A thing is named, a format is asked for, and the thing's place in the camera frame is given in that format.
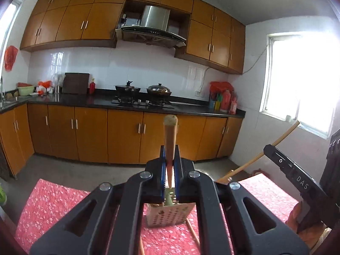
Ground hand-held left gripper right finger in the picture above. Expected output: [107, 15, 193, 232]
[173, 146, 310, 255]

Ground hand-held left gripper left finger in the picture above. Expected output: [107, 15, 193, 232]
[29, 146, 166, 255]

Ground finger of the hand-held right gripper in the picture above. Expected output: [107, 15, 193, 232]
[263, 144, 293, 177]

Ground perforated metal utensil holder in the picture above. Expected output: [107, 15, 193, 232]
[145, 187, 192, 228]

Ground person's right hand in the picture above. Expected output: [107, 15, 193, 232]
[285, 200, 328, 247]

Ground large bright window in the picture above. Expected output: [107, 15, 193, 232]
[259, 31, 340, 139]

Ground gas stove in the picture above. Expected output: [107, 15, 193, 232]
[111, 98, 176, 109]

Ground red bag with bottles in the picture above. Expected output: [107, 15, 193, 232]
[208, 81, 238, 115]

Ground wooden base cabinets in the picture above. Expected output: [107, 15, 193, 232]
[0, 103, 244, 176]

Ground wok with lid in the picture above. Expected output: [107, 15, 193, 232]
[146, 83, 173, 97]

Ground black wok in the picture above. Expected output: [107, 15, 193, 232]
[114, 80, 141, 96]

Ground red floral tablecloth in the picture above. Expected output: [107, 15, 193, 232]
[14, 173, 301, 255]

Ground black kitchen countertop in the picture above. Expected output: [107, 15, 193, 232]
[0, 88, 245, 119]

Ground dark cutting board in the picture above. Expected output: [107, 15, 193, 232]
[61, 72, 90, 95]

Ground red and white plastic bag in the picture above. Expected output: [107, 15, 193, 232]
[36, 81, 54, 96]

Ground steel range hood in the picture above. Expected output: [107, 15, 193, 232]
[120, 5, 187, 49]

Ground green basin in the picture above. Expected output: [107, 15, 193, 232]
[17, 83, 36, 97]

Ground narrow window above sink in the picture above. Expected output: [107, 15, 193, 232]
[0, 0, 23, 70]

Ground red plastic bag on wall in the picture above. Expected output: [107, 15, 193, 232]
[4, 45, 19, 72]

